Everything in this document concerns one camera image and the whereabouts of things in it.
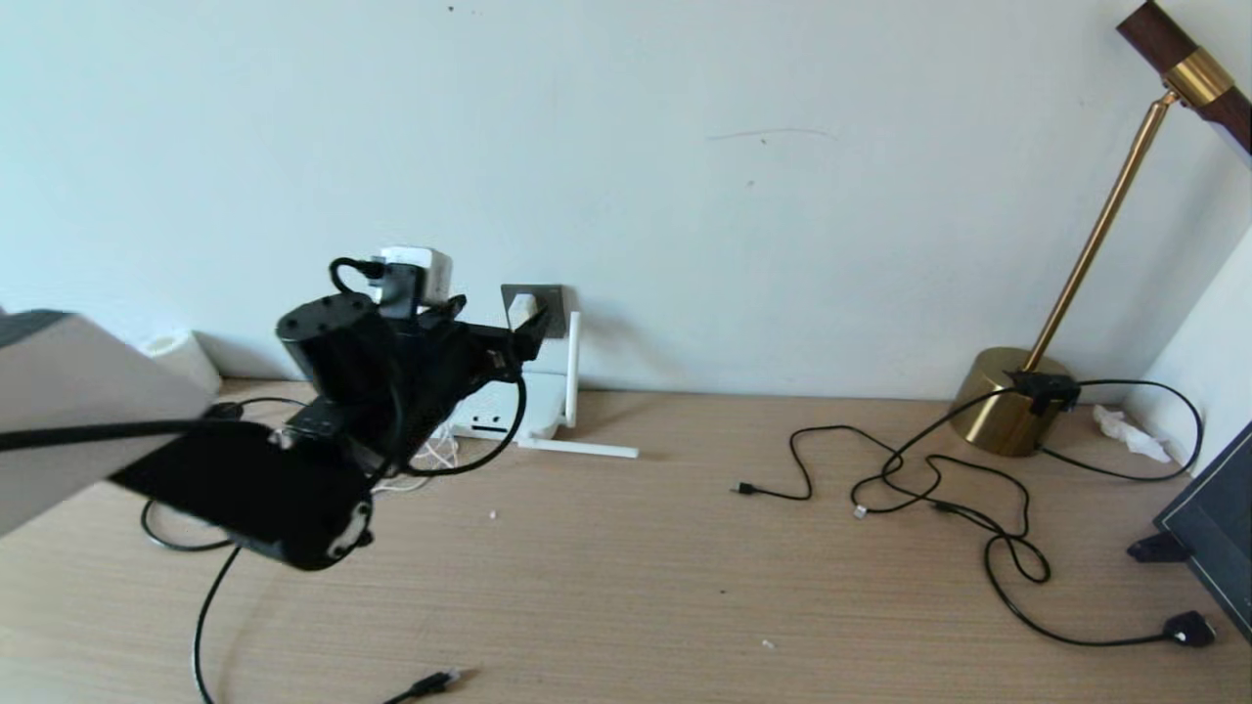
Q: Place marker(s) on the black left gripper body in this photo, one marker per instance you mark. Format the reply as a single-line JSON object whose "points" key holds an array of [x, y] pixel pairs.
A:
{"points": [[440, 372]]}

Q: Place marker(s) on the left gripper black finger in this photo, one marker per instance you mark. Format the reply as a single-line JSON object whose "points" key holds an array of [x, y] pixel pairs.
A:
{"points": [[518, 342], [445, 305]]}

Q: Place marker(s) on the white router with antennas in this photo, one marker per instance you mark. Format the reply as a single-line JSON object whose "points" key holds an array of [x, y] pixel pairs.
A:
{"points": [[548, 411]]}

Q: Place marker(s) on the white paper roll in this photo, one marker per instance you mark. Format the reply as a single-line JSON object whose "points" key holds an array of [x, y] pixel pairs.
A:
{"points": [[176, 350]]}

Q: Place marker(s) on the brass desk lamp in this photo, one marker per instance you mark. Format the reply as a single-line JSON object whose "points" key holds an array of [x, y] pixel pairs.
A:
{"points": [[1000, 411]]}

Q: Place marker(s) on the crumpled white tissue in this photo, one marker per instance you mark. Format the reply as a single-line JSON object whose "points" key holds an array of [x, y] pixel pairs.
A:
{"points": [[1132, 434]]}

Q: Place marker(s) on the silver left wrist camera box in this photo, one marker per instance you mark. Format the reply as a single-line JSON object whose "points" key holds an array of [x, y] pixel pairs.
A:
{"points": [[421, 269]]}

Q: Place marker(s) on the grey wall power socket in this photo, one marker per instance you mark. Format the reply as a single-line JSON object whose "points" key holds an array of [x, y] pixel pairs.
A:
{"points": [[551, 303]]}

